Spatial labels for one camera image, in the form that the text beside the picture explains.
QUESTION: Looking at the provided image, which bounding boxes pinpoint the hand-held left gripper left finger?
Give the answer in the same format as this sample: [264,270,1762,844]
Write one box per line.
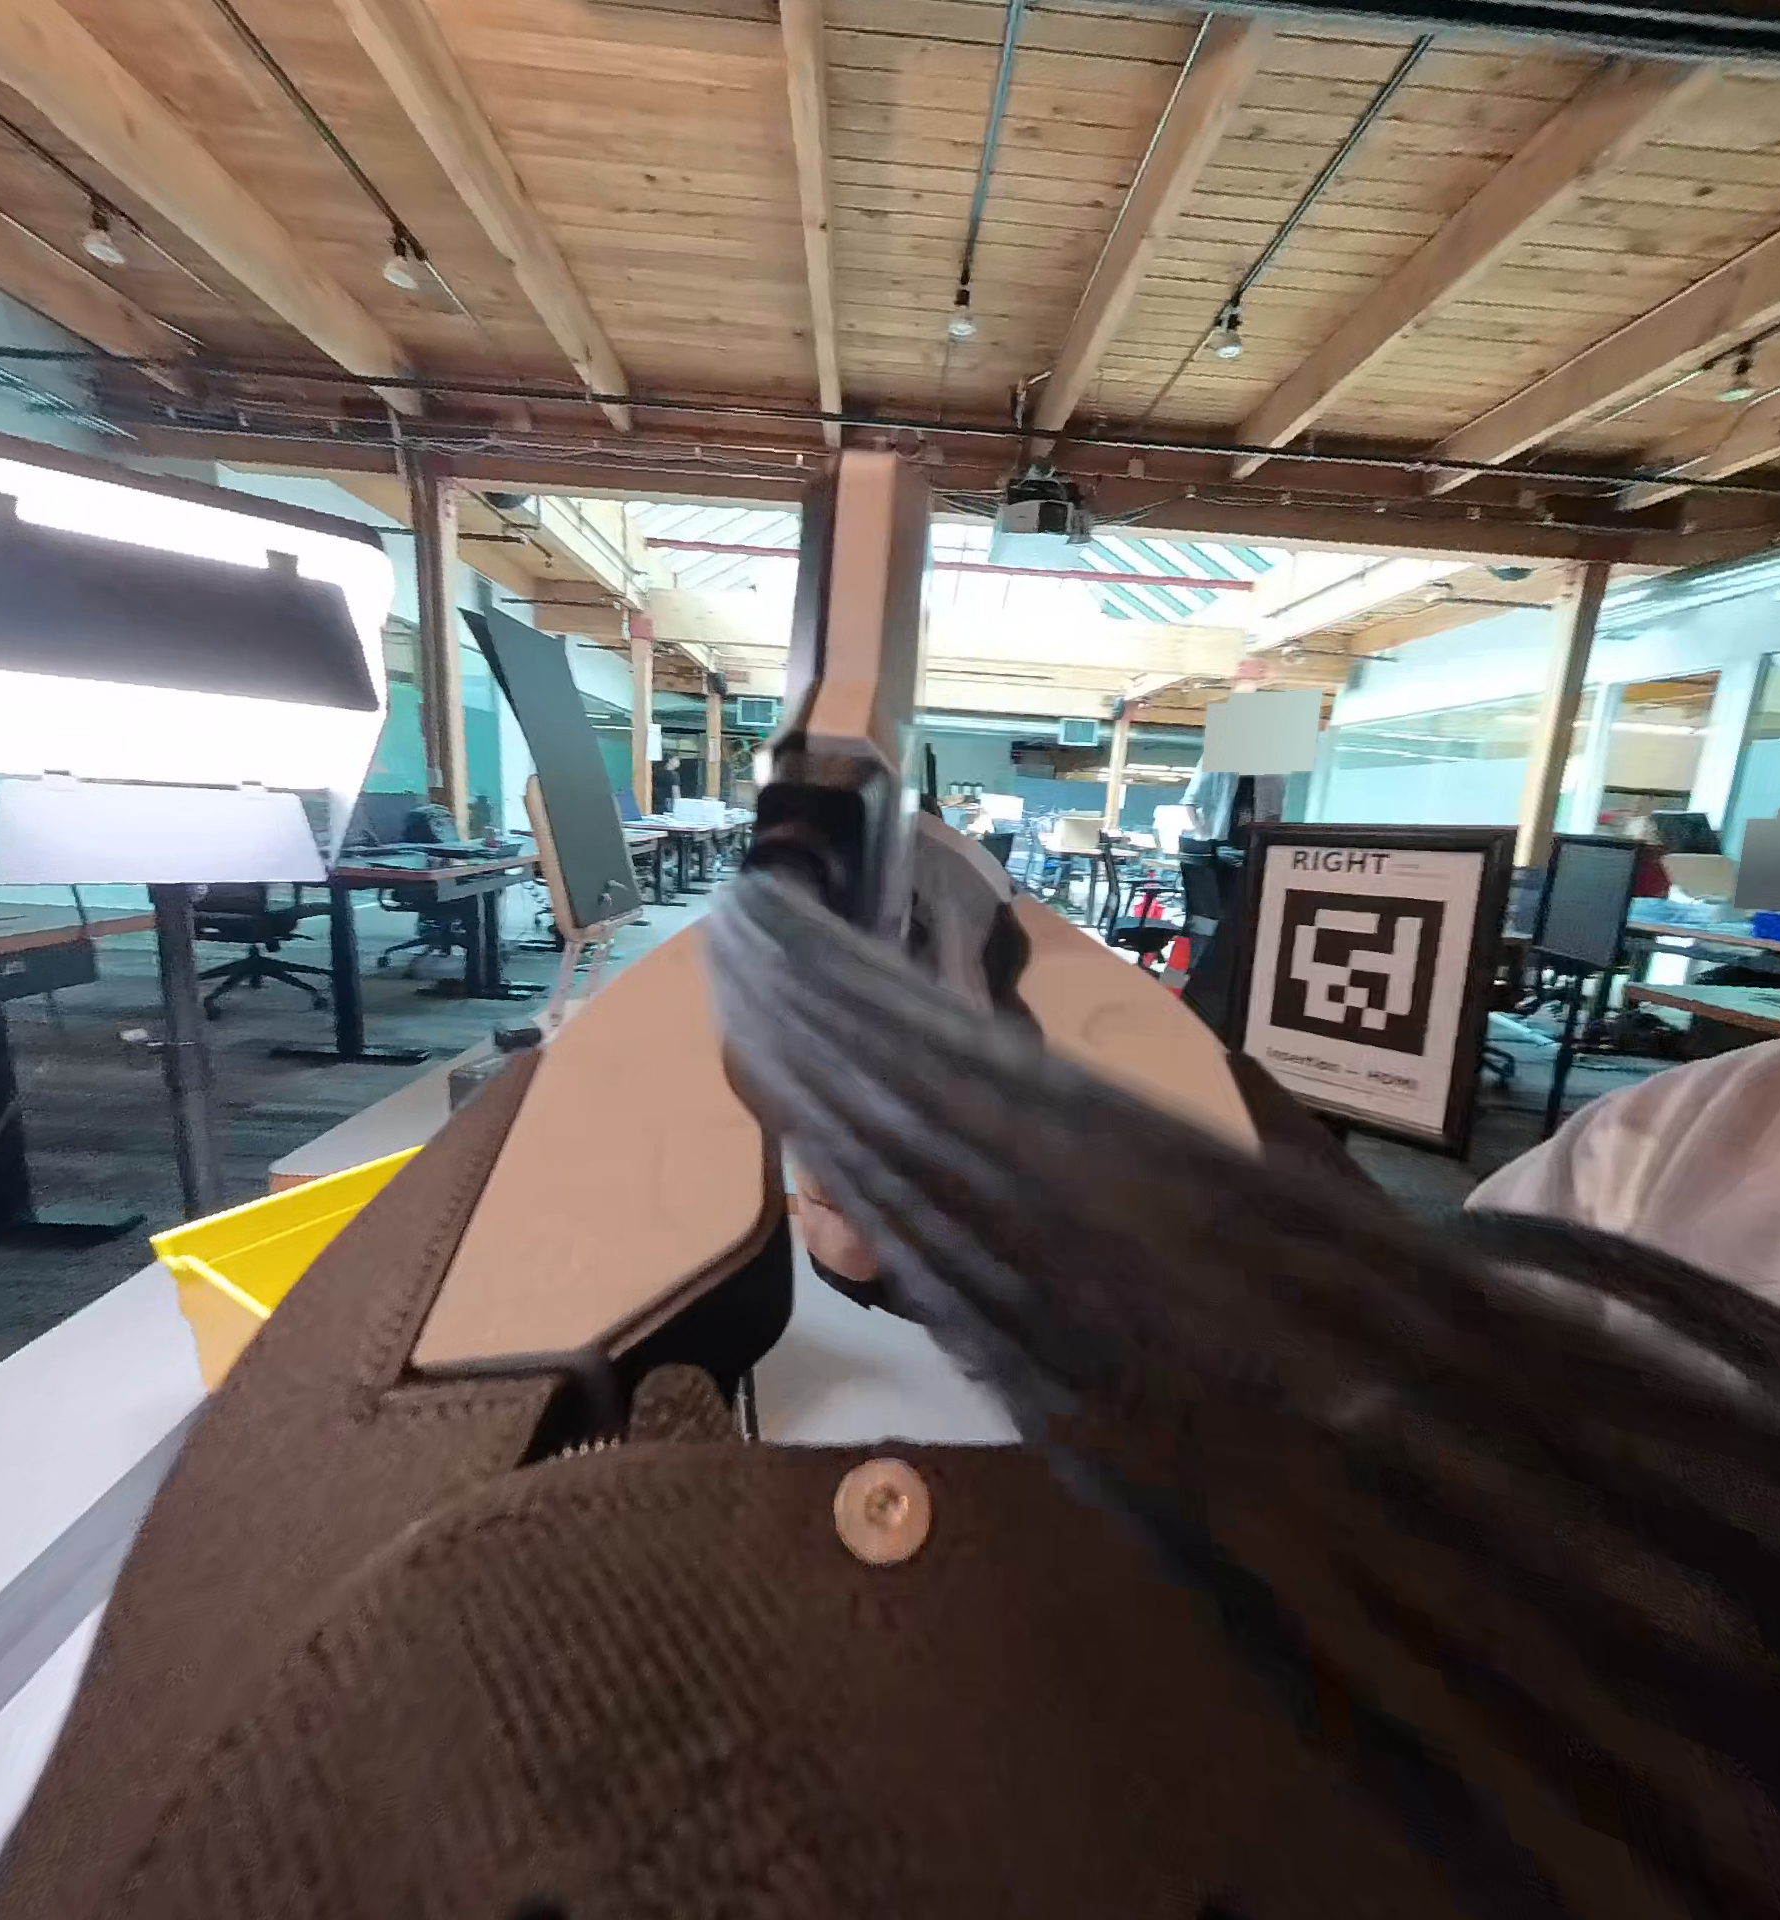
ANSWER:
[407,919,793,1382]

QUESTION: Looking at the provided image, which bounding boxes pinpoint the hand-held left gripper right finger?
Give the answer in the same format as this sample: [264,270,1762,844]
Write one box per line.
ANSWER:
[966,885,1263,1156]

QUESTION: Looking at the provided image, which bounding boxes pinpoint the yellow plastic bin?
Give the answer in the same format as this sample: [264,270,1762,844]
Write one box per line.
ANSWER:
[152,1146,427,1396]

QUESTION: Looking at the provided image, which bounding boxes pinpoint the black monitor on stand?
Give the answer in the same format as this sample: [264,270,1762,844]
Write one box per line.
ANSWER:
[1532,835,1646,1142]

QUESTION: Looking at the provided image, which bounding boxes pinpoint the black office chair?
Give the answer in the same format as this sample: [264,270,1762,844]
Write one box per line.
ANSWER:
[197,883,335,1026]
[377,805,469,970]

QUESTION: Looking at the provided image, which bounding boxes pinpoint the black-faced wooden board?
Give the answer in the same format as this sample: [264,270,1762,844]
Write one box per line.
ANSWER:
[462,604,649,940]

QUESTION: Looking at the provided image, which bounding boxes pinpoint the light stand pole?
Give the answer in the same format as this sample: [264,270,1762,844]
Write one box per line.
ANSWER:
[149,883,228,1221]

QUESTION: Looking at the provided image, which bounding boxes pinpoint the ceiling projector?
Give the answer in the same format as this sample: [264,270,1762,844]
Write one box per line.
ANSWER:
[986,472,1100,569]

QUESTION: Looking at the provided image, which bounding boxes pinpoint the studio panel light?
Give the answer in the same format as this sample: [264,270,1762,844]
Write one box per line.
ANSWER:
[0,434,401,890]

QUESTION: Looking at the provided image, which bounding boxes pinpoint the wooden support post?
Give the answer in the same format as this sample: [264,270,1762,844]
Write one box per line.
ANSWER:
[405,450,477,840]
[1509,561,1612,876]

